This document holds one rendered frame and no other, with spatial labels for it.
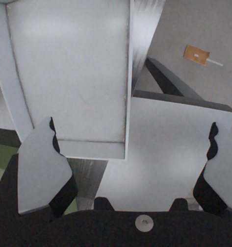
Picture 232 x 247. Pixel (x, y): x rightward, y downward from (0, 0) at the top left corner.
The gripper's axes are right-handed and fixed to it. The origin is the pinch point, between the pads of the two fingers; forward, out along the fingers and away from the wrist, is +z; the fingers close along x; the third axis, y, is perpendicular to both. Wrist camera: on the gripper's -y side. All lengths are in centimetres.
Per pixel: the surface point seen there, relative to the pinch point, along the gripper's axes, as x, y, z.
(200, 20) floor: 49, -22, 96
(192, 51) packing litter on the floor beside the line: 46, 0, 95
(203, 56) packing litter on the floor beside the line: 54, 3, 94
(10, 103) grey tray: -19.6, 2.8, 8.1
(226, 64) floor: 76, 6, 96
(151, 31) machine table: 2.9, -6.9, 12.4
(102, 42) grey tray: -4.1, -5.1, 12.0
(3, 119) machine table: -27.6, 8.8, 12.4
